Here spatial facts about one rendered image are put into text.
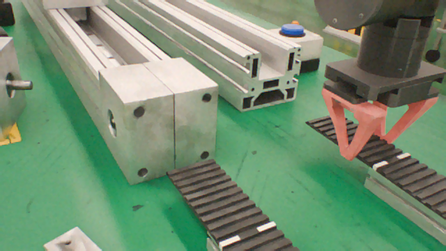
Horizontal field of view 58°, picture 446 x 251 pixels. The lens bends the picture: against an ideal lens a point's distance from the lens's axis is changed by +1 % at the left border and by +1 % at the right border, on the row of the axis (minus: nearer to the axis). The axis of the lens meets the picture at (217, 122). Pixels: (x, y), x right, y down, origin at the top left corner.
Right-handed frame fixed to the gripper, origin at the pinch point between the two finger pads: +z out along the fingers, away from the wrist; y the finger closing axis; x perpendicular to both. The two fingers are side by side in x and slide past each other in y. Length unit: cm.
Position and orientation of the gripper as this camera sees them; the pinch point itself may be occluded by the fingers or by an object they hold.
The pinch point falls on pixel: (365, 146)
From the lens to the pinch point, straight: 46.6
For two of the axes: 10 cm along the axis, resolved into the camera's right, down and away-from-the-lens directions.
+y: -8.7, 2.0, -4.4
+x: 4.8, 4.4, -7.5
